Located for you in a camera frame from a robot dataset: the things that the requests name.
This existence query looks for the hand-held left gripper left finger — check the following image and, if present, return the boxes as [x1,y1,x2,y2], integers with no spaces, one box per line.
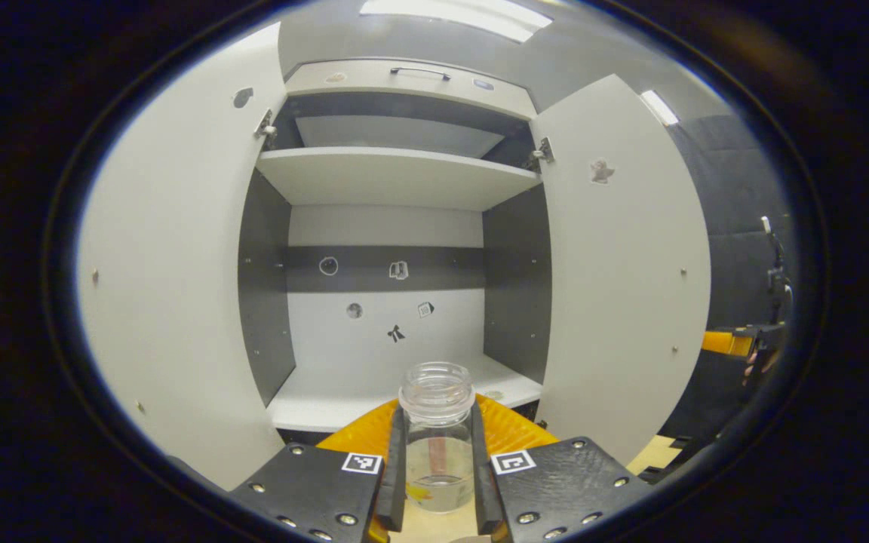
[227,397,409,543]

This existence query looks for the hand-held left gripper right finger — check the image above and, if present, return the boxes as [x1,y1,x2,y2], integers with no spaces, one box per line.
[471,394,654,543]

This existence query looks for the clear glass bottle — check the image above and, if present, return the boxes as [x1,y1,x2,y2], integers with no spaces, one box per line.
[398,362,477,515]

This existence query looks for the white cabinet door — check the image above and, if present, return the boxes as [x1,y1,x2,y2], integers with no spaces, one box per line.
[76,21,288,491]
[531,73,713,467]

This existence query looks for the white and grey cabinet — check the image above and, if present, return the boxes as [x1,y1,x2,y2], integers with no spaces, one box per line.
[237,57,554,446]

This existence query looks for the white cabinet shelf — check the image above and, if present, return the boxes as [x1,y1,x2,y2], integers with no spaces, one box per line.
[269,354,543,433]
[257,147,541,212]

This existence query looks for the white cabinet drawer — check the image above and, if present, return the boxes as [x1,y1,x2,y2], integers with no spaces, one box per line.
[284,59,539,120]

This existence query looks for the dark stand with white clip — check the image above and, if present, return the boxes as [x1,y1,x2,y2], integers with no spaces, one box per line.
[759,216,795,325]

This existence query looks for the dark quilted padding blanket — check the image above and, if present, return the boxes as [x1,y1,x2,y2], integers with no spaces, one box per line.
[661,113,796,446]

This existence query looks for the small ceiling light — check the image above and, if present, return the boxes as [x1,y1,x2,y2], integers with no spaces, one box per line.
[640,90,679,125]

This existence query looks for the long ceiling light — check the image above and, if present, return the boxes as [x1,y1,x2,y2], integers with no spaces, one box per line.
[359,0,554,42]

